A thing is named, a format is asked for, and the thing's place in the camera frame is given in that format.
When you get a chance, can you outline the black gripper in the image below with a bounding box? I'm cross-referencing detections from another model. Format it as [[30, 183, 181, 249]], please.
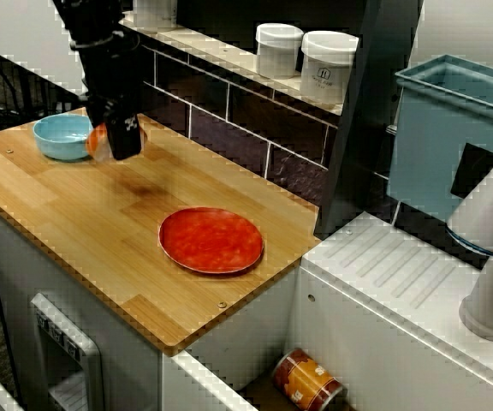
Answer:
[[74, 39, 144, 163]]

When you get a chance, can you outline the salmon sushi toy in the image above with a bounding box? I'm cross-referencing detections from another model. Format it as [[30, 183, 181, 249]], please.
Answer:
[[86, 125, 148, 163]]

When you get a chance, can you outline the light blue bowl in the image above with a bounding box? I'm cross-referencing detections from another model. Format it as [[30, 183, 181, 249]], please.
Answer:
[[32, 113, 96, 162]]

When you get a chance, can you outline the orange round plate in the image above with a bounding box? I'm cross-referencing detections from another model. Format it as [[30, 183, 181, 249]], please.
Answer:
[[157, 206, 265, 275]]

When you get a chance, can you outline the cream shelf ledge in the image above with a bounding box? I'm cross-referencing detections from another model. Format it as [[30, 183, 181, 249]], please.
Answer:
[[120, 10, 346, 116]]

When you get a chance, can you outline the white kitchen cabinet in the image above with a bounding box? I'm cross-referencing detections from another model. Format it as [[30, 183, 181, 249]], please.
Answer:
[[0, 200, 164, 411]]

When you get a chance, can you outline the plain white lidded jar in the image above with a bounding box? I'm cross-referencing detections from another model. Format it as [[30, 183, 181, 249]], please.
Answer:
[[254, 23, 304, 80]]

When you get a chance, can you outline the white jar with print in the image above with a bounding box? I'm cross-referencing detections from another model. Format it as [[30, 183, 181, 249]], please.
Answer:
[[300, 30, 359, 107]]

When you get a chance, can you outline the white dispenser panel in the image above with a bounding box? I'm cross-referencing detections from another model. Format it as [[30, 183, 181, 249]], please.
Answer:
[[30, 292, 104, 411]]

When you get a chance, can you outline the dark grey upright panel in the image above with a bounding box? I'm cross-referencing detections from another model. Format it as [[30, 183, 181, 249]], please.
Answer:
[[314, 0, 425, 241]]

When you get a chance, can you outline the teal plastic bin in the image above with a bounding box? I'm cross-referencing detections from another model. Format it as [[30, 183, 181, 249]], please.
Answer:
[[386, 54, 493, 223]]

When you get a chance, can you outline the orange soup can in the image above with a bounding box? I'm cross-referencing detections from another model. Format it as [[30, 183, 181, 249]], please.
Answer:
[[270, 347, 345, 411]]

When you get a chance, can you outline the white toy sink unit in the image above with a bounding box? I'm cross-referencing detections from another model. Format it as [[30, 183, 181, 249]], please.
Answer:
[[163, 211, 493, 411]]

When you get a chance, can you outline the grey toy faucet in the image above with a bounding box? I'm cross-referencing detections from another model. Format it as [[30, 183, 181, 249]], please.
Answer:
[[445, 126, 493, 343]]

